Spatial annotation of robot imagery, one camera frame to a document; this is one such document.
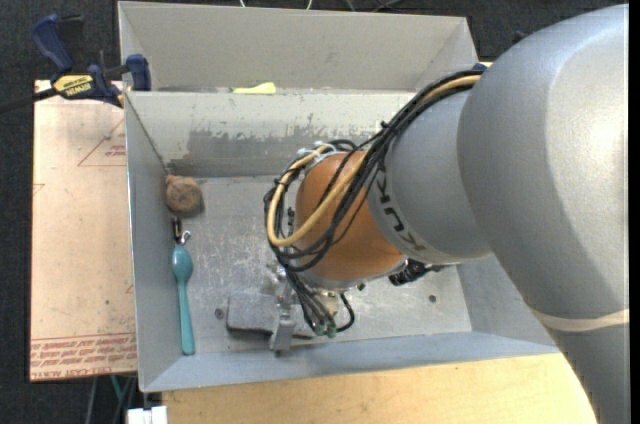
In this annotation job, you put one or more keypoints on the grey flat block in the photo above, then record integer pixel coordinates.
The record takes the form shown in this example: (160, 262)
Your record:
(250, 314)

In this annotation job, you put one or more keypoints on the small black clip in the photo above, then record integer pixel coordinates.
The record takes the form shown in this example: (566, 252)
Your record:
(176, 229)

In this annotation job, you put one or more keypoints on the brown cardboard board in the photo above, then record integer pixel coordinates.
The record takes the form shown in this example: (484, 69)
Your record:
(80, 237)

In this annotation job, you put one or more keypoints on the black cylinder on white bracket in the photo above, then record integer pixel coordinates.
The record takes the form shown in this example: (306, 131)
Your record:
(407, 274)

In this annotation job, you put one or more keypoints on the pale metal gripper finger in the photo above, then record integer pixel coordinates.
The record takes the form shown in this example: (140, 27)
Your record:
(283, 336)

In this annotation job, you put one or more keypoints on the brown round lump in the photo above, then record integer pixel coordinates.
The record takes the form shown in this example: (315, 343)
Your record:
(184, 196)

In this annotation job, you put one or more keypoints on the grey metal bin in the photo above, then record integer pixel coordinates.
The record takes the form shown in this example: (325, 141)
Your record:
(300, 52)

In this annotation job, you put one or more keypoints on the yellow flat piece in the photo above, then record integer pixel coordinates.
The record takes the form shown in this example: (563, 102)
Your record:
(256, 88)

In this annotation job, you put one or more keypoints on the teal plastic spoon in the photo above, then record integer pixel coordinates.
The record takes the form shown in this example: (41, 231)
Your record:
(182, 264)

